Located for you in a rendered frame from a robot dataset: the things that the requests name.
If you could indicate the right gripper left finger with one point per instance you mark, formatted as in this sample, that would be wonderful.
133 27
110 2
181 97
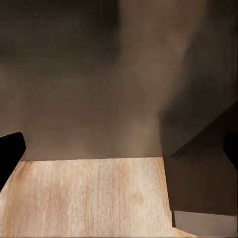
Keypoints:
12 147

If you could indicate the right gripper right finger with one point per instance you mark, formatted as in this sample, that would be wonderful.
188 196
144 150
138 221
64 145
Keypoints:
230 147

